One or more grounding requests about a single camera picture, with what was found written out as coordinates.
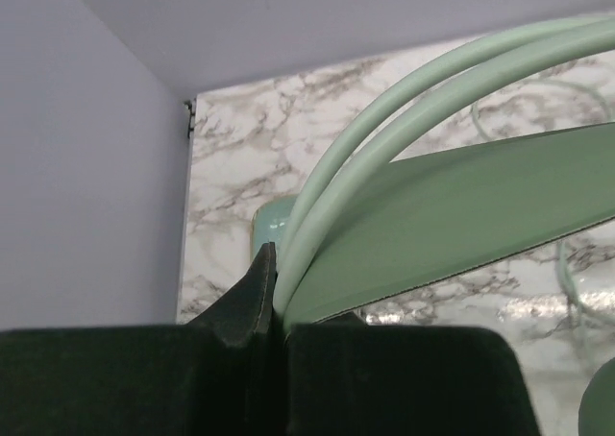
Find mint green rectangular tray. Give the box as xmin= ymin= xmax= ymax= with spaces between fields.
xmin=250 ymin=195 xmax=297 ymax=261

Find mint green wired headphones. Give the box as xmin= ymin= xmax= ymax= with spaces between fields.
xmin=273 ymin=15 xmax=614 ymax=435

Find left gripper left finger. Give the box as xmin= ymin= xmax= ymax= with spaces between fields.
xmin=1 ymin=244 xmax=277 ymax=435

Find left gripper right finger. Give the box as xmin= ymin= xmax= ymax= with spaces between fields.
xmin=287 ymin=322 xmax=540 ymax=435

